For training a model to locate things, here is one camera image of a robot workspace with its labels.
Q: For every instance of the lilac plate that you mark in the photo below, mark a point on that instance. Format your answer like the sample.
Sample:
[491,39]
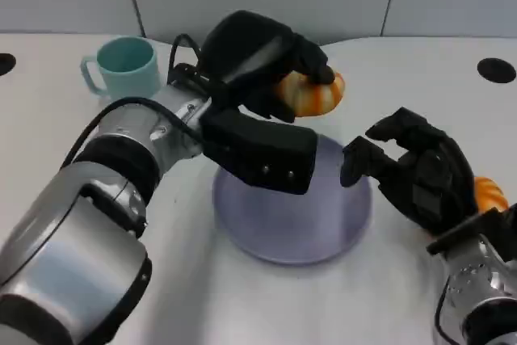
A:
[282,228]

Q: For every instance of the pale green mug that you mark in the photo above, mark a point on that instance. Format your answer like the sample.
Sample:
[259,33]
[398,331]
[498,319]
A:
[133,78]

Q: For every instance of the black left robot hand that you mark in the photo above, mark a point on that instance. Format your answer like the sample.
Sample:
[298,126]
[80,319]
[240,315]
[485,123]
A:
[250,50]

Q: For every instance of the black table grommet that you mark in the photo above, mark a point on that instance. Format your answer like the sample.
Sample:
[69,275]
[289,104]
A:
[6,64]
[497,71]

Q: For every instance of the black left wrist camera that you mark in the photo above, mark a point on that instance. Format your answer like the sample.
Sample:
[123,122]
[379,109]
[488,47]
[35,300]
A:
[262,151]

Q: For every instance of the orange white toy bread roll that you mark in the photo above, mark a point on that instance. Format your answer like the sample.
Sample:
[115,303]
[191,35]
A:
[490,195]
[319,98]

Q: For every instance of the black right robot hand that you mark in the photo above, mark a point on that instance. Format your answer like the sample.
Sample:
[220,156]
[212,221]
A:
[436,183]

